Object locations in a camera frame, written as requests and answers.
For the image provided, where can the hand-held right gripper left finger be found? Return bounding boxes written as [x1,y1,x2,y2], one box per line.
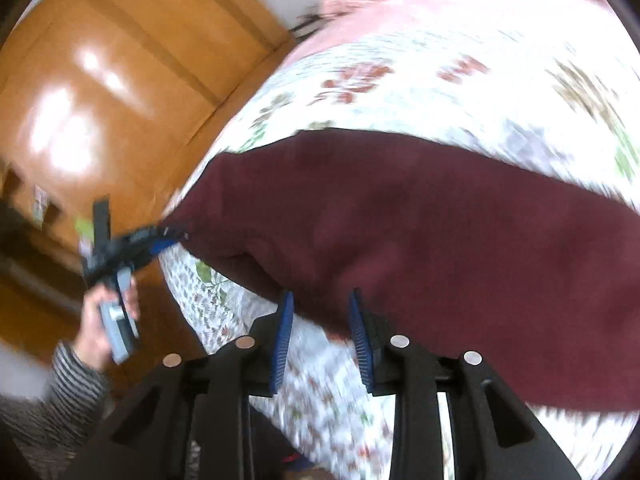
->
[60,289,296,480]

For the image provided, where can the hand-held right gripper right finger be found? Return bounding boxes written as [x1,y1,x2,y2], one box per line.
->
[348,287,583,480]

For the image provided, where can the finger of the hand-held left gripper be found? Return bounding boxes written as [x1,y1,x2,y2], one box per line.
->
[146,239,180,258]
[142,226,191,242]

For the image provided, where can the maroon pants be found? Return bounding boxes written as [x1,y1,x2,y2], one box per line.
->
[162,127,640,413]

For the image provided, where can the person's left forearm striped sleeve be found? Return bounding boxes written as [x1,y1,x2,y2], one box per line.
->
[0,341,115,480]

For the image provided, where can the person's left hand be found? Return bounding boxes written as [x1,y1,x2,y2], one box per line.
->
[74,279,142,367]

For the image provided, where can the wooden wardrobe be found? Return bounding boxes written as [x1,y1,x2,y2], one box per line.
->
[0,0,297,396]

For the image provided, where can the white floral quilt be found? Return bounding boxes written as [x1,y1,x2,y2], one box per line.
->
[160,0,640,480]

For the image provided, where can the pink bed sheet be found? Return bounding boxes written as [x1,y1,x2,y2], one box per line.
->
[286,0,506,65]

